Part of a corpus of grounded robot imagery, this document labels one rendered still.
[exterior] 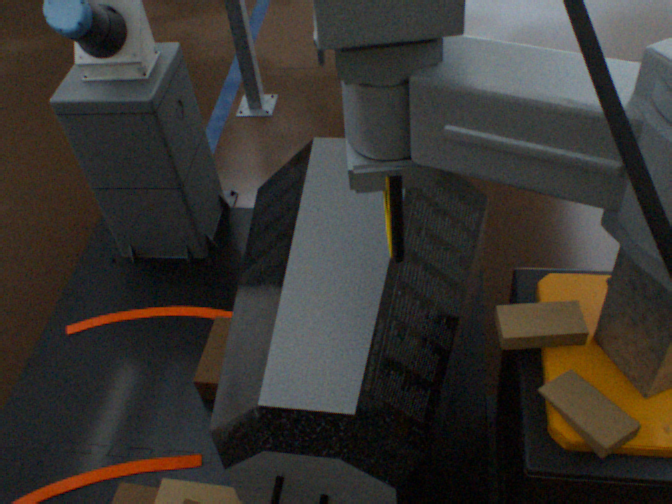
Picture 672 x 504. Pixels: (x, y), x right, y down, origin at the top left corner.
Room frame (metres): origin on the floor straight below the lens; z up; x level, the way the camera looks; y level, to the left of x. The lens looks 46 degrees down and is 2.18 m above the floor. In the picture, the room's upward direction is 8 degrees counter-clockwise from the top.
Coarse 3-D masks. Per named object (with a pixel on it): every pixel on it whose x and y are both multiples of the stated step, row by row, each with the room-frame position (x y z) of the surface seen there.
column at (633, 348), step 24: (624, 264) 0.90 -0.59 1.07; (624, 288) 0.89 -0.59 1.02; (648, 288) 0.83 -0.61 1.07; (600, 312) 0.93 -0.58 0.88; (624, 312) 0.87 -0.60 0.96; (648, 312) 0.81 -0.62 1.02; (600, 336) 0.91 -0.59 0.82; (624, 336) 0.85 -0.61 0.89; (648, 336) 0.80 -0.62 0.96; (624, 360) 0.83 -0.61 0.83; (648, 360) 0.78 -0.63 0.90; (648, 384) 0.76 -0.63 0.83
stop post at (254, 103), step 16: (224, 0) 3.26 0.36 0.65; (240, 0) 3.25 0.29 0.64; (240, 16) 3.24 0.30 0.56; (240, 32) 3.25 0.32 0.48; (240, 48) 3.25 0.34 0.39; (240, 64) 3.25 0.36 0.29; (256, 64) 3.29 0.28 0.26; (256, 80) 3.24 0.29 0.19; (256, 96) 3.24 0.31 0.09; (272, 96) 3.34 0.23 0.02; (240, 112) 3.22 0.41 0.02; (256, 112) 3.21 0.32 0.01; (272, 112) 3.20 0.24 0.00
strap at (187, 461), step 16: (96, 320) 1.87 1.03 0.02; (112, 320) 1.86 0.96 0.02; (128, 464) 1.19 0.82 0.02; (144, 464) 1.18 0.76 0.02; (160, 464) 1.18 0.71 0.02; (176, 464) 1.17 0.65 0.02; (192, 464) 1.16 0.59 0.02; (64, 480) 1.17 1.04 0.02; (80, 480) 1.16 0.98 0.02; (96, 480) 1.15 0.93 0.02; (32, 496) 1.13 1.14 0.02; (48, 496) 1.12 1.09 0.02
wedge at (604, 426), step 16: (560, 384) 0.81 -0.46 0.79; (576, 384) 0.80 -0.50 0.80; (560, 400) 0.77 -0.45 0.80; (576, 400) 0.76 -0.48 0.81; (592, 400) 0.75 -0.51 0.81; (608, 400) 0.74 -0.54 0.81; (576, 416) 0.72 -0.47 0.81; (592, 416) 0.71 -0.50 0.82; (608, 416) 0.70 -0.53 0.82; (624, 416) 0.69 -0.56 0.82; (592, 432) 0.67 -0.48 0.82; (608, 432) 0.66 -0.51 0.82; (624, 432) 0.66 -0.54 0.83; (592, 448) 0.65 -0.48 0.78; (608, 448) 0.63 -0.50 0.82
